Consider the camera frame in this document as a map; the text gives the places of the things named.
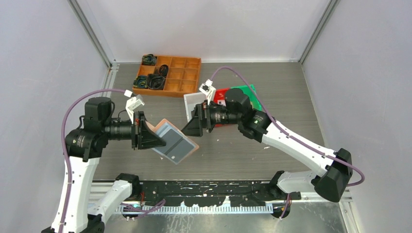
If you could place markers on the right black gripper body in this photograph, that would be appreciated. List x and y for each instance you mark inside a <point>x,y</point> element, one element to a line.
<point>212,114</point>

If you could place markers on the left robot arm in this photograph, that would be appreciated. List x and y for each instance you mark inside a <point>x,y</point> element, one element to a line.
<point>84,146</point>

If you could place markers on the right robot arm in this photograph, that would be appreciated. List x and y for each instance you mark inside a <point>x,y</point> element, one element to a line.
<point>329,171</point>

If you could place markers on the pink leather card holder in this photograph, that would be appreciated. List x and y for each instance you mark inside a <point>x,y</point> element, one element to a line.
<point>163,126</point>

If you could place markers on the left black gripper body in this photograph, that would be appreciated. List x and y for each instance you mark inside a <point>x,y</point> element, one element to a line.
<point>135,129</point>

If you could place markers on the white plastic bin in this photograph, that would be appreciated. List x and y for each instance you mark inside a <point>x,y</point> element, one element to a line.
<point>190,100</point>

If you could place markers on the red plastic bin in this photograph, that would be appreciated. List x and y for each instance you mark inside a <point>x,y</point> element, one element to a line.
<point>219,97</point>

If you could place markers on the green plastic bin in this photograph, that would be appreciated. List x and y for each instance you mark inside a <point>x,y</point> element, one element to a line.
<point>250,93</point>

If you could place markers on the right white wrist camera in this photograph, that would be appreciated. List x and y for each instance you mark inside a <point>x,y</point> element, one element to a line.
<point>208,90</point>

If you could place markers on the dark grey card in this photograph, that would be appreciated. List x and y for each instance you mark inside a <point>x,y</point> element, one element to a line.
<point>177,146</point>

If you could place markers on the orange compartment tray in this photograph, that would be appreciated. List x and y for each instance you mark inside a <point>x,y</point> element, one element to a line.
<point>167,76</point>

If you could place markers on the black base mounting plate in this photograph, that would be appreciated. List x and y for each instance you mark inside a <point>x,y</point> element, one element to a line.
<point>207,193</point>

